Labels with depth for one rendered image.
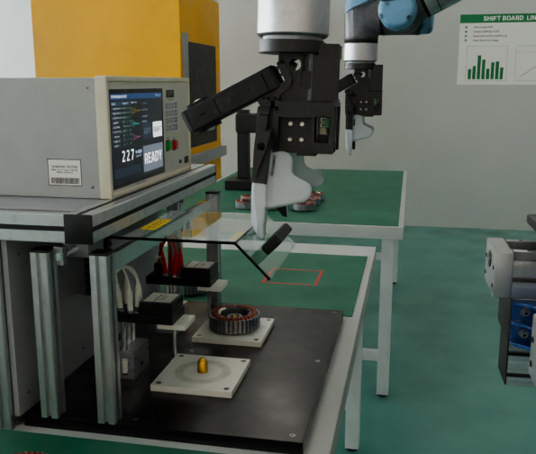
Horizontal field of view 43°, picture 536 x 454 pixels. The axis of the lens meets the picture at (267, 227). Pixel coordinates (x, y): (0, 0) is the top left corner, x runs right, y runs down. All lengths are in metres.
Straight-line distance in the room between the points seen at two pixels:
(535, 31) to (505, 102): 0.64
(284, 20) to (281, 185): 0.16
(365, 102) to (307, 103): 0.88
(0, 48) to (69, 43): 2.52
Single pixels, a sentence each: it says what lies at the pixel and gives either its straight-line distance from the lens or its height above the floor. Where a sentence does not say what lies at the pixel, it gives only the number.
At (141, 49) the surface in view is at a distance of 4.98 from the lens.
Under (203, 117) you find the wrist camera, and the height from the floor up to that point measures 1.27.
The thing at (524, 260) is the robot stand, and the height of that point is 0.98.
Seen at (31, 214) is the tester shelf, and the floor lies 1.11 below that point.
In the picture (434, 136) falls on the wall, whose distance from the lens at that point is 6.49.
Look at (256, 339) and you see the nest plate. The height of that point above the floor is 0.78.
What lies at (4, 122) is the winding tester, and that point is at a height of 1.24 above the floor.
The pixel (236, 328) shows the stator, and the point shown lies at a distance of 1.47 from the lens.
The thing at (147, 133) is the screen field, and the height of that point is 1.21.
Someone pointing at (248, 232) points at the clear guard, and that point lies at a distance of 1.15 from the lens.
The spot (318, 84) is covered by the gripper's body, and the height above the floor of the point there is 1.31.
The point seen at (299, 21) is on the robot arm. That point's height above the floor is 1.37.
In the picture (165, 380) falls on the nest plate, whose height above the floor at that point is 0.78.
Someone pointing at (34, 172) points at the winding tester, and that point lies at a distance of 1.25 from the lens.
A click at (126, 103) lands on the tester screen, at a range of 1.25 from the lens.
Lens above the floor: 1.31
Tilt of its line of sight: 12 degrees down
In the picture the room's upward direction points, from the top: straight up
